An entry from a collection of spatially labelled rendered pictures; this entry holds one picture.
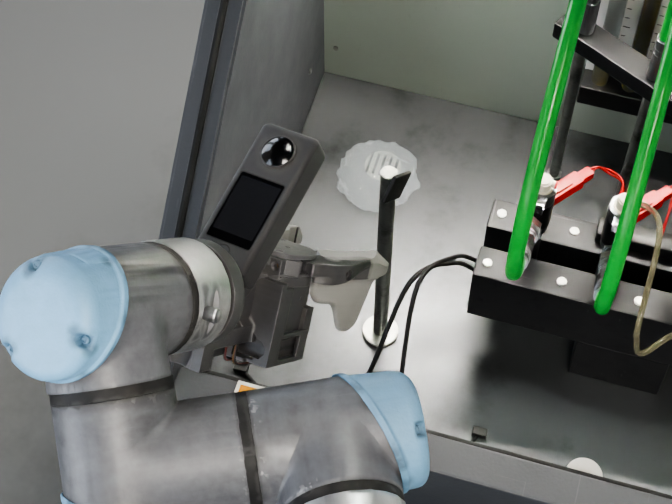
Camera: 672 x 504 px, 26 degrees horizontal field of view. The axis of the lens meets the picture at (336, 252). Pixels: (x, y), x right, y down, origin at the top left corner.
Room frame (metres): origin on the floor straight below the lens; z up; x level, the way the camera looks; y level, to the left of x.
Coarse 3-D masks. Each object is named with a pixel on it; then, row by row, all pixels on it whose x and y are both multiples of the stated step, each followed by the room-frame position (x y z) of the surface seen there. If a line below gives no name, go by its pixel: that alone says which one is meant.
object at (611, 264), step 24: (648, 72) 0.94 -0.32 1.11; (648, 120) 0.71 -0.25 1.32; (648, 144) 0.70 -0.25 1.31; (648, 168) 0.68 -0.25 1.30; (624, 216) 0.66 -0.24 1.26; (624, 240) 0.65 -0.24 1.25; (600, 264) 0.74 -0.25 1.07; (624, 264) 0.64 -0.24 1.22; (600, 288) 0.64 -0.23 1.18; (600, 312) 0.64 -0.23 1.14
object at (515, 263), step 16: (576, 0) 0.77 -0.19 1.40; (592, 0) 0.99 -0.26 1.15; (576, 16) 0.76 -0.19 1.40; (576, 32) 0.75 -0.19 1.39; (560, 48) 0.74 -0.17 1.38; (560, 64) 0.73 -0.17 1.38; (560, 80) 0.72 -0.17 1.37; (544, 96) 0.71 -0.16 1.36; (560, 96) 0.71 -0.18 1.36; (544, 112) 0.70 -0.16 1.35; (544, 128) 0.69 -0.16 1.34; (544, 144) 0.68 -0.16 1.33; (544, 160) 0.67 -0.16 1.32; (528, 176) 0.67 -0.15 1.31; (528, 192) 0.66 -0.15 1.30; (528, 208) 0.65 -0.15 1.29; (528, 224) 0.65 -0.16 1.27; (512, 240) 0.64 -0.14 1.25; (512, 256) 0.64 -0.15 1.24; (512, 272) 0.64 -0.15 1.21
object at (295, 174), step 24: (264, 144) 0.60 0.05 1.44; (288, 144) 0.60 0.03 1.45; (312, 144) 0.60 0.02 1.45; (240, 168) 0.59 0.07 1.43; (264, 168) 0.58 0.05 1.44; (288, 168) 0.58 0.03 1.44; (312, 168) 0.59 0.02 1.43; (240, 192) 0.57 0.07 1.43; (264, 192) 0.56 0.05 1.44; (288, 192) 0.56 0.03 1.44; (216, 216) 0.55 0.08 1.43; (240, 216) 0.55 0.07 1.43; (264, 216) 0.55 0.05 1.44; (288, 216) 0.55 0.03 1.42; (216, 240) 0.53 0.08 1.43; (240, 240) 0.53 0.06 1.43; (264, 240) 0.53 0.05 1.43; (240, 264) 0.51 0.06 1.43; (264, 264) 0.52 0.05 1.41
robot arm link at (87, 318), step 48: (48, 288) 0.42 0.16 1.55; (96, 288) 0.42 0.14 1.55; (144, 288) 0.44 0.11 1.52; (192, 288) 0.46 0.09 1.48; (0, 336) 0.41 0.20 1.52; (48, 336) 0.40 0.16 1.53; (96, 336) 0.40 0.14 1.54; (144, 336) 0.41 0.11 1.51; (48, 384) 0.39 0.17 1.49; (96, 384) 0.38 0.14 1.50
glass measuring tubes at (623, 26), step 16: (608, 0) 1.06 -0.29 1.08; (624, 0) 1.04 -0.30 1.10; (640, 0) 1.05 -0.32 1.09; (656, 0) 1.03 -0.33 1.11; (608, 16) 1.04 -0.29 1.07; (624, 16) 1.06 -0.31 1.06; (640, 16) 1.04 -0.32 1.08; (656, 16) 1.03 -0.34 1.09; (624, 32) 1.06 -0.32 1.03; (640, 32) 1.03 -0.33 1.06; (656, 32) 1.05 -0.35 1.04; (640, 48) 1.03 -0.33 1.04; (592, 64) 1.06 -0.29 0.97; (592, 80) 1.04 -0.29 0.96; (608, 80) 1.05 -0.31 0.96; (592, 96) 1.03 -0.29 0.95; (608, 96) 1.03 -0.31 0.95; (624, 96) 1.02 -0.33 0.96; (640, 96) 1.02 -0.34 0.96; (624, 112) 1.02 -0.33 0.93
